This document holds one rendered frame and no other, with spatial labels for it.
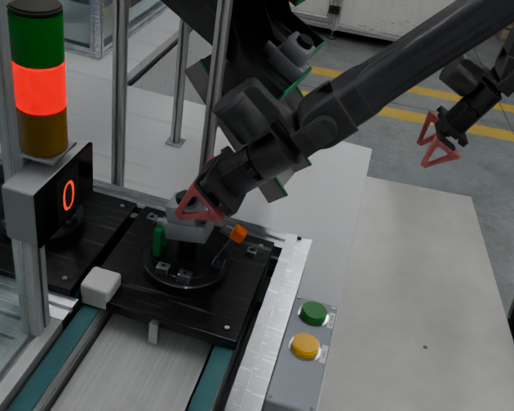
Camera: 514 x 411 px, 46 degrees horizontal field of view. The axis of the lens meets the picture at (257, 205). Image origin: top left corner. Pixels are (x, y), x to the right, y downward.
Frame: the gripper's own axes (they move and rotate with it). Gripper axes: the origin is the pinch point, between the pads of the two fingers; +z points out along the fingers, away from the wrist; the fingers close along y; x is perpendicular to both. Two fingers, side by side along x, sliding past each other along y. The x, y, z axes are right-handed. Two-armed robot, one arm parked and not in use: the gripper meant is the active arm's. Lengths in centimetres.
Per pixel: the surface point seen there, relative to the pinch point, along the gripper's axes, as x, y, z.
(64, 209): -12.9, 20.2, -2.0
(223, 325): 15.6, 9.7, 1.8
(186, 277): 7.8, 5.9, 4.3
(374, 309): 39.8, -15.0, -5.4
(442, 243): 49, -42, -14
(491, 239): 144, -181, 15
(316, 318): 24.8, 3.0, -6.9
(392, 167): 106, -223, 49
